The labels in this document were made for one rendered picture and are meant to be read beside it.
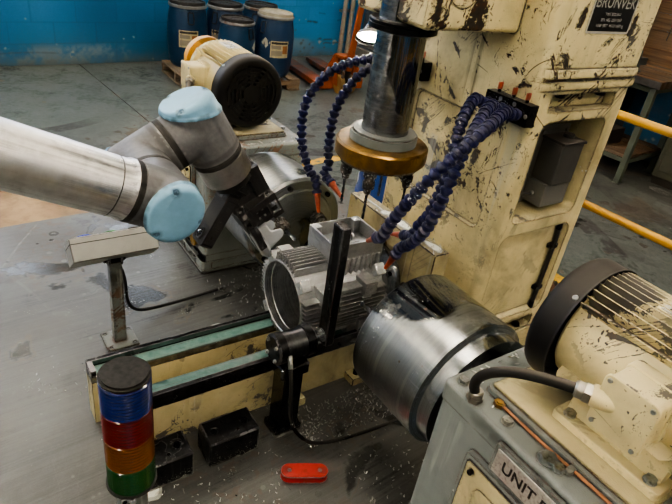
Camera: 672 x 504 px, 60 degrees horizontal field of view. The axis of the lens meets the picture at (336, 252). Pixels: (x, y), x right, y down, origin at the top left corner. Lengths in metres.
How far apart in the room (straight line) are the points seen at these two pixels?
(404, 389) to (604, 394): 0.35
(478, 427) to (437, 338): 0.18
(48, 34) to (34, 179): 5.84
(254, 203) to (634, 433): 0.71
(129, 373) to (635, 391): 0.56
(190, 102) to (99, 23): 5.76
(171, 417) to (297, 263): 0.37
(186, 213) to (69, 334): 0.69
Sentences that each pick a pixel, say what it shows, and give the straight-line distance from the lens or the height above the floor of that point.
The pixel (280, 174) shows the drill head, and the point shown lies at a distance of 1.37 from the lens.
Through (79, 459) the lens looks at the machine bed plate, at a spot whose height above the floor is 0.80.
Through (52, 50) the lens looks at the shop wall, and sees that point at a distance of 6.64.
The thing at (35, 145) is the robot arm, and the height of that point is 1.42.
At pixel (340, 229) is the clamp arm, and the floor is 1.25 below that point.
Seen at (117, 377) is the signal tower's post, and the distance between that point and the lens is 0.72.
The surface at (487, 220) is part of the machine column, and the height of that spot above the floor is 1.21.
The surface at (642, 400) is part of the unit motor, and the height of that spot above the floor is 1.31.
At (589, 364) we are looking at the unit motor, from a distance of 0.78.
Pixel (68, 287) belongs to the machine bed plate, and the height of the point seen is 0.80.
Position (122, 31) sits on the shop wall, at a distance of 6.80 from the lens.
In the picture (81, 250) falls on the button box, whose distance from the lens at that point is 1.25.
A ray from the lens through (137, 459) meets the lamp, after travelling 0.80.
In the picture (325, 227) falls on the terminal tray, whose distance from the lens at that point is 1.22.
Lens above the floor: 1.71
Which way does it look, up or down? 30 degrees down
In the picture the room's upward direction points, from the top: 9 degrees clockwise
